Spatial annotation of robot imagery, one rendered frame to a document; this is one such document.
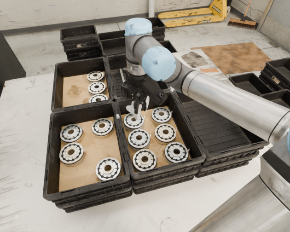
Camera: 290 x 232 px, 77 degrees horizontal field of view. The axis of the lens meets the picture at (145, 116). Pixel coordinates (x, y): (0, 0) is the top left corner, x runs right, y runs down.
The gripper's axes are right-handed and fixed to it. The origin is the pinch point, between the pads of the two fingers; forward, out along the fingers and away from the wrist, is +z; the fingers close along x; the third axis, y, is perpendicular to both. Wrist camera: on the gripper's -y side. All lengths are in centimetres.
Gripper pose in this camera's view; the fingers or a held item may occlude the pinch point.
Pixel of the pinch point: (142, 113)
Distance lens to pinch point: 74.1
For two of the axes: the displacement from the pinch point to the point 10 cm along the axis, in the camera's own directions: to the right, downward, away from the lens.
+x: -5.0, 6.3, -6.0
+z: -0.3, 6.8, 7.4
